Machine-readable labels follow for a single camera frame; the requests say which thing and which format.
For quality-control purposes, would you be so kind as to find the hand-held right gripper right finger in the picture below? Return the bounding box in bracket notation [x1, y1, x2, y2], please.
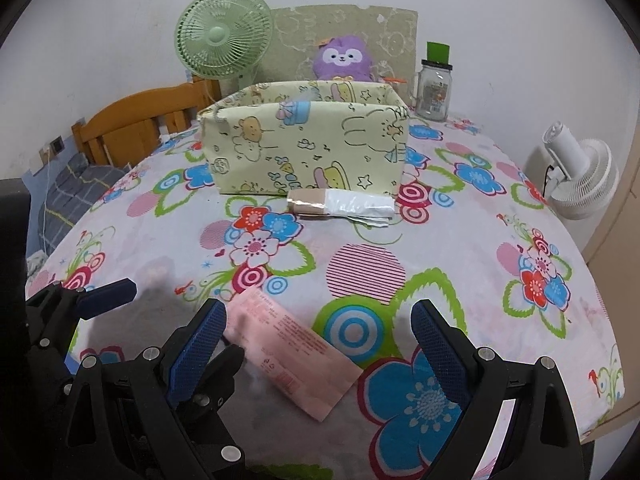
[410, 298, 586, 480]

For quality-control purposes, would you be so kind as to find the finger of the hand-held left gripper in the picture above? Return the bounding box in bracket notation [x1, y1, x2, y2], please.
[26, 279, 138, 347]
[185, 344, 246, 428]

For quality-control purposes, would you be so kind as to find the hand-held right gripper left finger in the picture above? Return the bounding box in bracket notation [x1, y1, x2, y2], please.
[65, 299, 246, 480]

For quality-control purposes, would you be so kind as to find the pink packet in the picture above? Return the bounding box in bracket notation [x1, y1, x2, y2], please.
[222, 291, 363, 422]

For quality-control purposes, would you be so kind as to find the yellow printed storage box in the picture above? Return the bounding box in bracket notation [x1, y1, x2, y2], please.
[196, 78, 411, 196]

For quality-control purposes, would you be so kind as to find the blue bed sheet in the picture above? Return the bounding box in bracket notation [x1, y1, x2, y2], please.
[25, 195, 66, 281]

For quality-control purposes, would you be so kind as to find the floral tablecloth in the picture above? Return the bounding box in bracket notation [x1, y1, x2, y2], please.
[27, 110, 626, 480]

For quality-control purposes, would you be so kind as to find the grey plaid pillow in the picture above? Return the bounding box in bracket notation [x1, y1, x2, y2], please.
[37, 152, 128, 256]

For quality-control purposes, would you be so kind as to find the roll of white plastic bags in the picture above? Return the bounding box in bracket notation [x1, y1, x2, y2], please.
[286, 189, 397, 228]

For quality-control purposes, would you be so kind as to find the wooden headboard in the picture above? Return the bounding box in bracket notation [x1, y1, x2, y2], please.
[71, 81, 221, 168]

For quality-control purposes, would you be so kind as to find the white standing fan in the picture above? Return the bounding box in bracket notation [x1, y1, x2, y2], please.
[541, 121, 621, 221]

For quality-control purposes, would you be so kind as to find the glass jar mug green lid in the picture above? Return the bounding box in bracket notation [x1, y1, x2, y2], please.
[412, 41, 453, 122]

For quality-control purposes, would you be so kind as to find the green desk fan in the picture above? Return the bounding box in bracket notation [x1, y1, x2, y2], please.
[174, 0, 273, 93]

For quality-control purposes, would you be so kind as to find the purple plush toy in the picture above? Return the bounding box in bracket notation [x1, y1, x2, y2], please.
[312, 35, 375, 82]

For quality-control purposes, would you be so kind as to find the green printed board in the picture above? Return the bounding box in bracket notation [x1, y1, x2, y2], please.
[270, 4, 418, 106]

